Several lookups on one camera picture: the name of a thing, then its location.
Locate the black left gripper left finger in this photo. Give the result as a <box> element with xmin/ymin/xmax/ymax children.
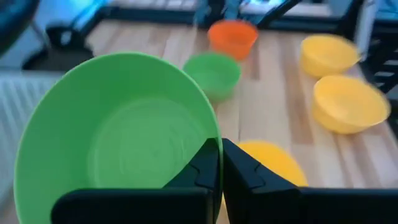
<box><xmin>51</xmin><ymin>138</ymin><xmax>221</xmax><ymax>224</ymax></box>

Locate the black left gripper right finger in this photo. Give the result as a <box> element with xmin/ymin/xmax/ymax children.
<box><xmin>222</xmin><ymin>138</ymin><xmax>398</xmax><ymax>224</ymax></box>

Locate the yellow plastic mini bowl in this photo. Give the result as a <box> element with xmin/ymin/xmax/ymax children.
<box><xmin>300</xmin><ymin>34</ymin><xmax>361</xmax><ymax>78</ymax></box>
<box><xmin>238</xmin><ymin>139</ymin><xmax>308</xmax><ymax>187</ymax></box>
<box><xmin>312</xmin><ymin>74</ymin><xmax>391</xmax><ymax>135</ymax></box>

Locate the green plastic mini bowl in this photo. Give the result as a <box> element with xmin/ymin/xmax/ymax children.
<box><xmin>13</xmin><ymin>51</ymin><xmax>224</xmax><ymax>224</ymax></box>
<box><xmin>182</xmin><ymin>52</ymin><xmax>242</xmax><ymax>102</ymax></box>

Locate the orange plastic mini bowl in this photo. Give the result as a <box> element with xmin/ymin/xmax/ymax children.
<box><xmin>207</xmin><ymin>19</ymin><xmax>259</xmax><ymax>61</ymax></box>

